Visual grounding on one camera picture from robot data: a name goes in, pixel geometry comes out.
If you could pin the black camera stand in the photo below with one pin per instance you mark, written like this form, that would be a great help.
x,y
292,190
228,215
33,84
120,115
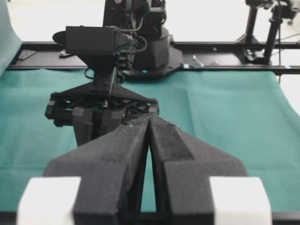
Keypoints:
x,y
260,42

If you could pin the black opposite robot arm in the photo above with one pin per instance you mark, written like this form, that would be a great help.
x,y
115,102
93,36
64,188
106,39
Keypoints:
x,y
142,20

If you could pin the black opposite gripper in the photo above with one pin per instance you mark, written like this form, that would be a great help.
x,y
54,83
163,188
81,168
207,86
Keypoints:
x,y
110,159

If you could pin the green table cloth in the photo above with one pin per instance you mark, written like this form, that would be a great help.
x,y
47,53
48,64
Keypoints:
x,y
243,113

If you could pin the black aluminium frame rail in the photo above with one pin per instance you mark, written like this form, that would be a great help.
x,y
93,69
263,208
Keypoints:
x,y
189,56

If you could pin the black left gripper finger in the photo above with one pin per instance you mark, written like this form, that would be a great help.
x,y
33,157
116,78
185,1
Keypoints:
x,y
182,165

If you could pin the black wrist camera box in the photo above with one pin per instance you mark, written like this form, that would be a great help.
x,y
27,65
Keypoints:
x,y
82,40

